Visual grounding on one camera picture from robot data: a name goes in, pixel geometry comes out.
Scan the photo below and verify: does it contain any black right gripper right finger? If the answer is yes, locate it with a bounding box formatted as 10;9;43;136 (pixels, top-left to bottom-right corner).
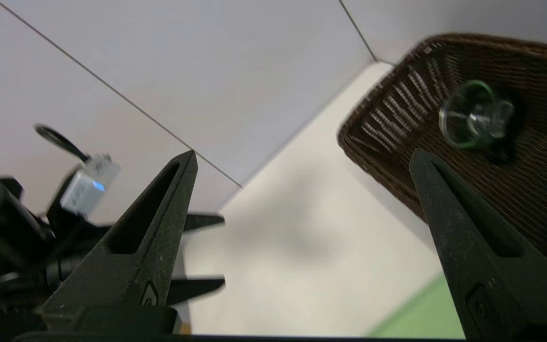
409;149;547;341

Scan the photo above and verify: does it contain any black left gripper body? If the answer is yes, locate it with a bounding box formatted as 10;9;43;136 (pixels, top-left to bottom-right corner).
41;221;113;293

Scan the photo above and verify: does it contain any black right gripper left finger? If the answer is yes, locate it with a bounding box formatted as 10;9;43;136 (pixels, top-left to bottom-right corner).
41;150;198;329

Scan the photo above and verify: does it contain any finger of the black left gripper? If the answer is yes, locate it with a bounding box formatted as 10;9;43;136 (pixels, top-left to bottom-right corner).
167;276;226;305
183;213;226;233

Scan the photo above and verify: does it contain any clear glass cup with handle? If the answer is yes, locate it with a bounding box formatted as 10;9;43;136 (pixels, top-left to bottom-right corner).
439;80;515;150

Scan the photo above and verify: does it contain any dark brown wicker basket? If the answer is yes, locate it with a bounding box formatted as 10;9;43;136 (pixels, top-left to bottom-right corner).
338;33;547;285

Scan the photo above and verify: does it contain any light green plastic tray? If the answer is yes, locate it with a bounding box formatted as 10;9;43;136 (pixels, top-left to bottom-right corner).
366;275;466;339

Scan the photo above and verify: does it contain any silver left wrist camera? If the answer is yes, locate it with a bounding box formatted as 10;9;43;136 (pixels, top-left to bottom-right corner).
60;154;122;217

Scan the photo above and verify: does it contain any black left camera cable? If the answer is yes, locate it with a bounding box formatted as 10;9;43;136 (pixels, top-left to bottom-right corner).
34;124;91;163

